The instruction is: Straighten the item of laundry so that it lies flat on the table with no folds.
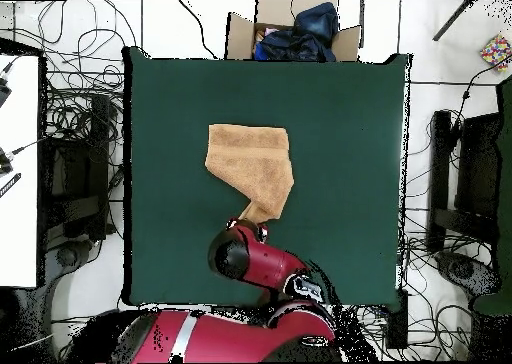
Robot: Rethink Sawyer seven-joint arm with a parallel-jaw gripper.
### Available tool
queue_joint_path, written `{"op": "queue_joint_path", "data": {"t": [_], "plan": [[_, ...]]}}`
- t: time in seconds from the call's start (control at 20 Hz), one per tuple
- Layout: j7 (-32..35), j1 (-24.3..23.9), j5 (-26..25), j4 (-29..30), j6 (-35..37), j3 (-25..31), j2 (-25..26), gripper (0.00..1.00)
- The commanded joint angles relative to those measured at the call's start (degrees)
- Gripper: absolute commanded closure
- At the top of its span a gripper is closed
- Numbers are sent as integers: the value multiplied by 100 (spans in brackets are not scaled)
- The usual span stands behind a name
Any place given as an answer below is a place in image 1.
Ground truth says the tan terry towel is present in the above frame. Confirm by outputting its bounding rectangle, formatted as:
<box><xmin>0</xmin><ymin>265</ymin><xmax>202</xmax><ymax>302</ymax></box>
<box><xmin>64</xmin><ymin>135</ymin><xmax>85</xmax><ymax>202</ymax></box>
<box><xmin>204</xmin><ymin>123</ymin><xmax>296</xmax><ymax>224</ymax></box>

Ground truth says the flat black strip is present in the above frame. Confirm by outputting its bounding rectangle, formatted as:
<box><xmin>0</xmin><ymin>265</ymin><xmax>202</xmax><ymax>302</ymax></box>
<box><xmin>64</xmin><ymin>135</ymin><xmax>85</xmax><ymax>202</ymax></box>
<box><xmin>0</xmin><ymin>172</ymin><xmax>22</xmax><ymax>199</ymax></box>

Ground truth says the dark green table cloth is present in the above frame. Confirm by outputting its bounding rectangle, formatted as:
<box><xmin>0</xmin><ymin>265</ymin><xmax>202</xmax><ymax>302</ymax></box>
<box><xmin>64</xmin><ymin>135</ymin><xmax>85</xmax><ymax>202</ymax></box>
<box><xmin>121</xmin><ymin>45</ymin><xmax>413</xmax><ymax>307</ymax></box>

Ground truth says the black metal stand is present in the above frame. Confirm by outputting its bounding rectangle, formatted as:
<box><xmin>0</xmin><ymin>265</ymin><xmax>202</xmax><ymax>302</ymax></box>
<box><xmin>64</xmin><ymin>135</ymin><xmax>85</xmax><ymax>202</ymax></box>
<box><xmin>39</xmin><ymin>93</ymin><xmax>121</xmax><ymax>253</ymax></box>
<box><xmin>426</xmin><ymin>109</ymin><xmax>503</xmax><ymax>255</ymax></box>

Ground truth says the black power strip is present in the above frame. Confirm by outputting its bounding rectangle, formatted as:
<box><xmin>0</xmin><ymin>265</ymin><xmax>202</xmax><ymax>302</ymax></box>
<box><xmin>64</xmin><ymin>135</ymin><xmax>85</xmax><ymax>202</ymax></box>
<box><xmin>384</xmin><ymin>287</ymin><xmax>410</xmax><ymax>351</ymax></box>

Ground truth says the grey curved stand base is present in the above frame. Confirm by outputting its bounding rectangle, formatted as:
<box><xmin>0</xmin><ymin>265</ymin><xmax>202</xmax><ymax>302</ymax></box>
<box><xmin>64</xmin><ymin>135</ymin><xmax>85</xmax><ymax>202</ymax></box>
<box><xmin>11</xmin><ymin>237</ymin><xmax>95</xmax><ymax>363</ymax></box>

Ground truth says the brown cardboard box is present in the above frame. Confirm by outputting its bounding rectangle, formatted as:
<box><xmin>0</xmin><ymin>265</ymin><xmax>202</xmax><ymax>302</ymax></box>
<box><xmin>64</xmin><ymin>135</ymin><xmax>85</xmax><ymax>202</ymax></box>
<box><xmin>224</xmin><ymin>0</ymin><xmax>363</xmax><ymax>63</ymax></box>

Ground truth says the dark blue clothing pile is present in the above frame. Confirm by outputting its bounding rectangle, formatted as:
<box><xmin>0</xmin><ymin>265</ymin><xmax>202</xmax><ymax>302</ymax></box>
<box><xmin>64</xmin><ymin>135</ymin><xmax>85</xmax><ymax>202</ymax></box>
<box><xmin>252</xmin><ymin>1</ymin><xmax>340</xmax><ymax>63</ymax></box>

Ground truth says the black round floor base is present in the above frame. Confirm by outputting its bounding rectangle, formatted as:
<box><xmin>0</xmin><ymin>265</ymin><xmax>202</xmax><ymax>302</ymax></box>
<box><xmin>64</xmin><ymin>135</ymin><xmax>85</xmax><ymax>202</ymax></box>
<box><xmin>434</xmin><ymin>250</ymin><xmax>501</xmax><ymax>299</ymax></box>

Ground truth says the white side table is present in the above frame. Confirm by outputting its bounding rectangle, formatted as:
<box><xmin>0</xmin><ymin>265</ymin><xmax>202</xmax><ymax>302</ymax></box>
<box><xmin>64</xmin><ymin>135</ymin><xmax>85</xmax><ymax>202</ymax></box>
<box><xmin>0</xmin><ymin>53</ymin><xmax>41</xmax><ymax>289</ymax></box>

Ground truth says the black metal rod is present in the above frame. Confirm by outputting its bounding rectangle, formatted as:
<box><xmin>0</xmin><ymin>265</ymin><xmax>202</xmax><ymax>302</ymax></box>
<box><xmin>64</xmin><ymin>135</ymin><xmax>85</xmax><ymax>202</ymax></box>
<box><xmin>431</xmin><ymin>0</ymin><xmax>480</xmax><ymax>42</ymax></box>

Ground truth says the multicoloured patterned box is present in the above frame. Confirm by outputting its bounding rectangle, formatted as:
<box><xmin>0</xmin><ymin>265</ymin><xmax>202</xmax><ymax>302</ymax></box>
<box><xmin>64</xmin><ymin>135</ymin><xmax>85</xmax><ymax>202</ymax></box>
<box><xmin>478</xmin><ymin>33</ymin><xmax>512</xmax><ymax>74</ymax></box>

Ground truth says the black cable tangle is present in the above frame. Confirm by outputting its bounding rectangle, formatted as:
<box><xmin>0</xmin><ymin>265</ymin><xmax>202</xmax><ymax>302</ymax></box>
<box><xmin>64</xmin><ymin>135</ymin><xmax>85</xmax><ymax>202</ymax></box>
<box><xmin>0</xmin><ymin>0</ymin><xmax>139</xmax><ymax>141</ymax></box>
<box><xmin>367</xmin><ymin>203</ymin><xmax>481</xmax><ymax>361</ymax></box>

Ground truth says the single black cable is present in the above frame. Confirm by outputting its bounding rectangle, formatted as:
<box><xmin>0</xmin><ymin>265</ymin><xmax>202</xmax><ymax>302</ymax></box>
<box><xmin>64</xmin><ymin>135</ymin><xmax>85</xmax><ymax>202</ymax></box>
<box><xmin>177</xmin><ymin>0</ymin><xmax>219</xmax><ymax>60</ymax></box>

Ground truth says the black cable with connector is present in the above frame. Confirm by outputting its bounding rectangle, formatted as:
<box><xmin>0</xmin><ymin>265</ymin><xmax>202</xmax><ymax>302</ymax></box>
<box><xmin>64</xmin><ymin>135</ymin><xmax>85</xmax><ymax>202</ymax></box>
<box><xmin>449</xmin><ymin>55</ymin><xmax>512</xmax><ymax>145</ymax></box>

